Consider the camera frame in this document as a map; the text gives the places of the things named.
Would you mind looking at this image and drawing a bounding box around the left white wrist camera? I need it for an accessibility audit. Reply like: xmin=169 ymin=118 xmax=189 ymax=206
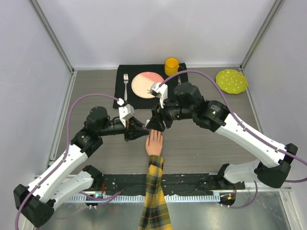
xmin=118 ymin=104 xmax=135 ymax=127

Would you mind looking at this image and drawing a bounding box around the yellow mug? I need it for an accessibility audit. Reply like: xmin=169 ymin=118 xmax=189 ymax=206
xmin=165 ymin=57 xmax=185 ymax=76

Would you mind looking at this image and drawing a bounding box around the yellow plaid sleeve forearm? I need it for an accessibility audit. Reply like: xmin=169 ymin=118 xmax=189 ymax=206
xmin=138 ymin=155 xmax=172 ymax=230

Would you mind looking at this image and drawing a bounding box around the pink cream plate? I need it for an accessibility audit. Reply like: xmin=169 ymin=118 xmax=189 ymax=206
xmin=131 ymin=72 xmax=164 ymax=99

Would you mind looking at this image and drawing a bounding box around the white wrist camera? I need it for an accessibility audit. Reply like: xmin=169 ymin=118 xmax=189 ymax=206
xmin=118 ymin=104 xmax=135 ymax=127
xmin=149 ymin=82 xmax=168 ymax=108

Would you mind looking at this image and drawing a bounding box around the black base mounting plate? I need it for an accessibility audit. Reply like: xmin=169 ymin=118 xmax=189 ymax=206
xmin=86 ymin=173 xmax=245 ymax=196

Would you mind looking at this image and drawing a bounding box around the silver fork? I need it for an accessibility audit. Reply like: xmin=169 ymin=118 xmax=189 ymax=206
xmin=123 ymin=73 xmax=129 ymax=101

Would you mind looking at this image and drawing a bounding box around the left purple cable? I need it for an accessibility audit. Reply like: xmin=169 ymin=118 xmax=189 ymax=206
xmin=14 ymin=93 xmax=125 ymax=230

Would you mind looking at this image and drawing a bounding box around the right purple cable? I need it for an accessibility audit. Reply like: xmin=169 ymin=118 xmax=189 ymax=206
xmin=159 ymin=70 xmax=307 ymax=208

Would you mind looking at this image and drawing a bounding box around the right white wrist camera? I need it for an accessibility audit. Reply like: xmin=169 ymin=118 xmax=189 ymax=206
xmin=149 ymin=82 xmax=168 ymax=108

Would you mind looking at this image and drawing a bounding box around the mannequin hand with painted nails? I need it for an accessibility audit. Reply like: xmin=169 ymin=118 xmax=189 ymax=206
xmin=145 ymin=129 xmax=163 ymax=156

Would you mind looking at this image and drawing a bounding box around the green polka dot plate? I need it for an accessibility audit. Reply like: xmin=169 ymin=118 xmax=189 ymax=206
xmin=215 ymin=69 xmax=248 ymax=94

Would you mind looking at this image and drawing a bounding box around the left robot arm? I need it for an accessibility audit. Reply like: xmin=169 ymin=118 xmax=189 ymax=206
xmin=13 ymin=104 xmax=149 ymax=228

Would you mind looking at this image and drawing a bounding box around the white slotted cable duct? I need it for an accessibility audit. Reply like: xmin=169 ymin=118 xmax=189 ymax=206
xmin=65 ymin=193 xmax=220 ymax=204

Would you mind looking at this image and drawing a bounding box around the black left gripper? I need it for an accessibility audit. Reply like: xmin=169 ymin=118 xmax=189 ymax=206
xmin=98 ymin=116 xmax=149 ymax=142

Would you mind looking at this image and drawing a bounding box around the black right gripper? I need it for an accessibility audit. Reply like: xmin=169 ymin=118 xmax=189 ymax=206
xmin=147 ymin=95 xmax=195 ymax=132

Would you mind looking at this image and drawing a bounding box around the purple cable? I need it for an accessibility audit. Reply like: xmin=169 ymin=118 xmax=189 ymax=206
xmin=159 ymin=70 xmax=307 ymax=208
xmin=14 ymin=93 xmax=125 ymax=230

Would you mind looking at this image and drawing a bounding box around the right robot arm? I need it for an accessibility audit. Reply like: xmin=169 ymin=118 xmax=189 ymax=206
xmin=146 ymin=82 xmax=298 ymax=189

